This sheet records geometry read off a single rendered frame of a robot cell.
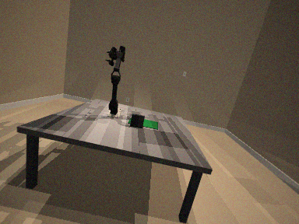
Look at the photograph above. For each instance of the green circuit board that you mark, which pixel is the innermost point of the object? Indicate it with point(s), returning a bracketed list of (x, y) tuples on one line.
[(150, 124)]

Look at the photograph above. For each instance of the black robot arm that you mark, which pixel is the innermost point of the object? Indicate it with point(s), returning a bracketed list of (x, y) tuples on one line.
[(113, 105)]

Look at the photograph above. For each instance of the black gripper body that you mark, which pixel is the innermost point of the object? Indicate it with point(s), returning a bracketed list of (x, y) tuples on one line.
[(112, 60)]

